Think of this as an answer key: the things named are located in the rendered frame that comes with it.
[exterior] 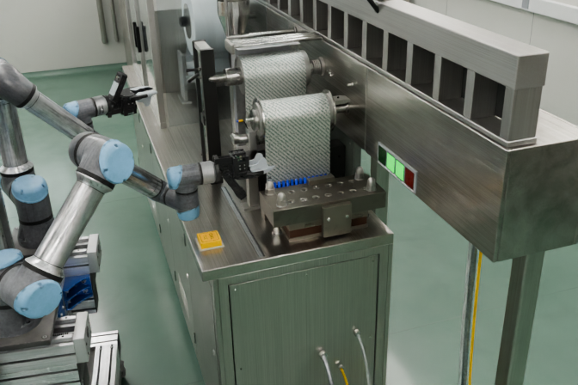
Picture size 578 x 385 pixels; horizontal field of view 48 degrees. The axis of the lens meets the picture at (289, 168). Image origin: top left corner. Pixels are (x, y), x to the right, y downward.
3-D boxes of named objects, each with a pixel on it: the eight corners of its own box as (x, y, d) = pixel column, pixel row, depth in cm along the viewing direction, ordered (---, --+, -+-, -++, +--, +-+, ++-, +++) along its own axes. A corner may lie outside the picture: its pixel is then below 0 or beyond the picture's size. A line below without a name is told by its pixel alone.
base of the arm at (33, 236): (15, 251, 230) (9, 227, 226) (21, 230, 243) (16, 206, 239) (58, 246, 233) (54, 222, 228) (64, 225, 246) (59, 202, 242)
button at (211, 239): (197, 239, 219) (196, 233, 218) (217, 235, 221) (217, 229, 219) (201, 250, 212) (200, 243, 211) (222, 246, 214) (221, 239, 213)
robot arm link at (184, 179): (167, 186, 219) (164, 162, 215) (199, 180, 222) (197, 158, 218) (171, 196, 212) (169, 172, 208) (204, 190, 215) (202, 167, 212)
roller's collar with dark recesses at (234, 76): (224, 83, 243) (222, 66, 240) (239, 82, 245) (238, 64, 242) (227, 88, 237) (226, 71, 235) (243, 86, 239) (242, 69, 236)
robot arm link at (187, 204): (182, 206, 229) (180, 178, 224) (205, 216, 222) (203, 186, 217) (166, 215, 223) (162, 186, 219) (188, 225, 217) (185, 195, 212)
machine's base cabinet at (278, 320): (141, 190, 457) (126, 71, 421) (230, 175, 475) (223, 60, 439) (226, 476, 239) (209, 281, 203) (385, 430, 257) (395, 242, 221)
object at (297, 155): (267, 186, 227) (264, 137, 219) (328, 175, 234) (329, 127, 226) (267, 186, 226) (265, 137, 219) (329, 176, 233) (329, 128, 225)
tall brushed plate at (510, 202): (210, 20, 426) (206, -28, 413) (250, 16, 433) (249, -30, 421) (486, 265, 158) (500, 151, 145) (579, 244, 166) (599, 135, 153)
